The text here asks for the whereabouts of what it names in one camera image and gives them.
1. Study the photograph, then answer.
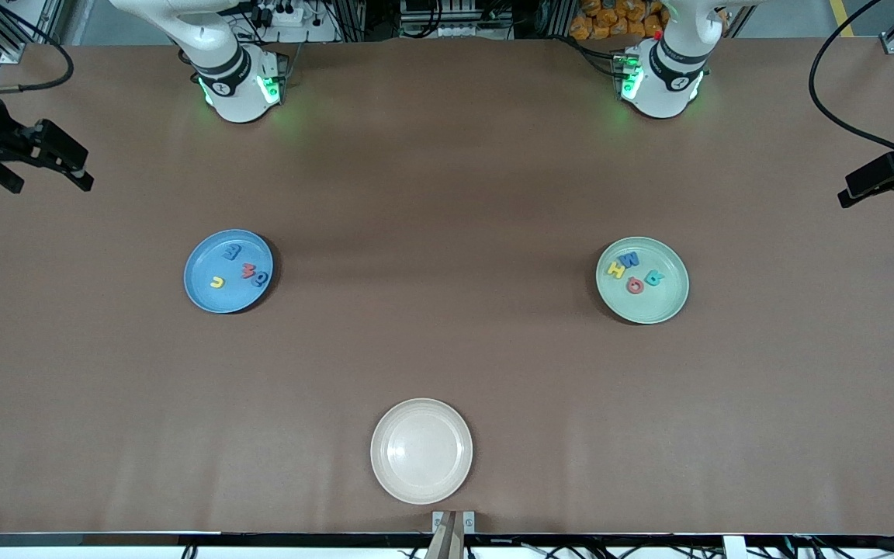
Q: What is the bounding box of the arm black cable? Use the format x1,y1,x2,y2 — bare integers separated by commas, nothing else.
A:
809,0,894,170
0,0,75,95

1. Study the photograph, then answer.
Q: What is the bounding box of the beige plate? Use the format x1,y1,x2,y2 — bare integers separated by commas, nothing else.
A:
370,398,474,505

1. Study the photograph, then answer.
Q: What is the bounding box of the dark equipment rack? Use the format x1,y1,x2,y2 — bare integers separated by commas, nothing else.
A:
338,0,572,41

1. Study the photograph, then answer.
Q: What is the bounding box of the paper table cover sheet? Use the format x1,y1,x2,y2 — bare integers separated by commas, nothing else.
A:
0,37,894,536

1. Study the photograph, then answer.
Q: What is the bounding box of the metal mounting bracket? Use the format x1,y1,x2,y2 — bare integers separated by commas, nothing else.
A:
432,510,476,535

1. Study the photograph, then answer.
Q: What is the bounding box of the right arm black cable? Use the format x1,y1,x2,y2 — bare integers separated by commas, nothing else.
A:
0,0,75,95

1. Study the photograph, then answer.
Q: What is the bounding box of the orange packaged items pile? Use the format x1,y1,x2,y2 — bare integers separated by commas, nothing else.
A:
569,0,669,41

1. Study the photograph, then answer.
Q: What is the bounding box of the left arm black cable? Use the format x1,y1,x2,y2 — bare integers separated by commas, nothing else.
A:
809,0,894,170

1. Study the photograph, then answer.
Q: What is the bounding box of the blue plate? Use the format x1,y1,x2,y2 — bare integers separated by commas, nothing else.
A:
183,228,275,314

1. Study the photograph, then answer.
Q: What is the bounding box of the brown camera mount post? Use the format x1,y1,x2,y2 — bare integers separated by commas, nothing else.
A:
424,512,466,559

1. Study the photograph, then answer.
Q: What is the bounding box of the white power strip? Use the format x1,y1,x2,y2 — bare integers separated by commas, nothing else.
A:
255,2,307,26
402,22,465,38

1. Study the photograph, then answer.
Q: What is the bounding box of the light green plate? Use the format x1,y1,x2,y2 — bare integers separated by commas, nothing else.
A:
595,237,691,325

